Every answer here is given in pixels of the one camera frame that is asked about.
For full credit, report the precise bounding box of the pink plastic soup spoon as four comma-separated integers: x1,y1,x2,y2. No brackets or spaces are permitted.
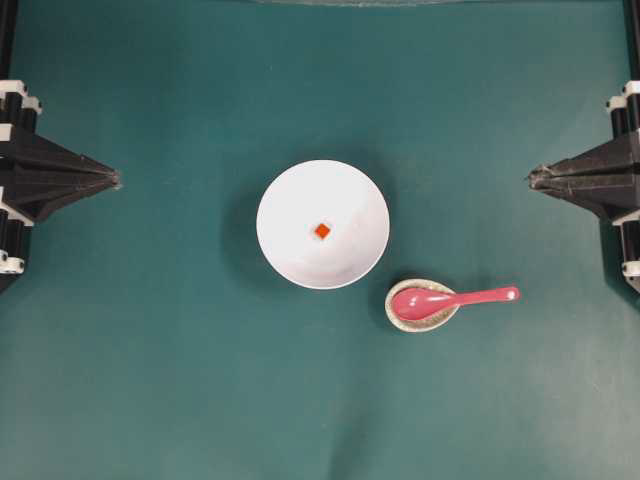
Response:
391,286,520,321

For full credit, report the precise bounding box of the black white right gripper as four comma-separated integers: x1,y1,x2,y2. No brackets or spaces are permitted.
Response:
527,80,639,292

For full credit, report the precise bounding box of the black rail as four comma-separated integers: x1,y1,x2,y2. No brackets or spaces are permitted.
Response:
0,0,18,80
623,0,640,80

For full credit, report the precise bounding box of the small red block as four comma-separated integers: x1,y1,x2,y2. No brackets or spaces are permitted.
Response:
314,223,331,240

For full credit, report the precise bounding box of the black left rail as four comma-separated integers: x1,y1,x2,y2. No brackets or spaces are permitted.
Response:
0,0,18,80

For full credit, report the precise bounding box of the white ceramic bowl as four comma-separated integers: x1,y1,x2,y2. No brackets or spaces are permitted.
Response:
256,160,391,290

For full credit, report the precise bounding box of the small speckled ceramic dish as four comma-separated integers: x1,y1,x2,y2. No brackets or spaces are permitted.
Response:
385,279,458,333

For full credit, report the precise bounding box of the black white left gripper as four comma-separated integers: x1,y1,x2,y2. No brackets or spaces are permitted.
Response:
1,80,121,293

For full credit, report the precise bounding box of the black right rail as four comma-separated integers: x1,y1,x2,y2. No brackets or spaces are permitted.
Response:
623,0,640,80

